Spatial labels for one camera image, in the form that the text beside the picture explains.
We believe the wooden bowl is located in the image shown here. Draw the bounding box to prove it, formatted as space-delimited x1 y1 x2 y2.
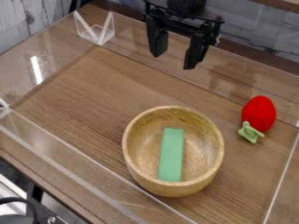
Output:
122 105 225 198

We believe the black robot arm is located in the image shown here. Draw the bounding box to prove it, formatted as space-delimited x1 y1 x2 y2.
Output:
143 0 225 70

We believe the red plush strawberry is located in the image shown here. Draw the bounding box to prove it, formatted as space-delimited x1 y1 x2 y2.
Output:
238 95 277 144

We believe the clear acrylic tray wall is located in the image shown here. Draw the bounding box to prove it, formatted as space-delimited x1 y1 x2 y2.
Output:
0 15 299 224

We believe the black table leg bracket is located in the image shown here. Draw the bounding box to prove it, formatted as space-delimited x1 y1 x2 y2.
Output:
27 182 85 224

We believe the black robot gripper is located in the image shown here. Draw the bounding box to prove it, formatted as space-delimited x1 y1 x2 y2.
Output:
145 0 225 70

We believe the black cable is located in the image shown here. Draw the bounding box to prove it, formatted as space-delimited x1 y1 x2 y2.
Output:
0 197 41 224

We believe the green rectangular block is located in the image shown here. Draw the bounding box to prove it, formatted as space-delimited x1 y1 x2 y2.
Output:
157 128 185 182

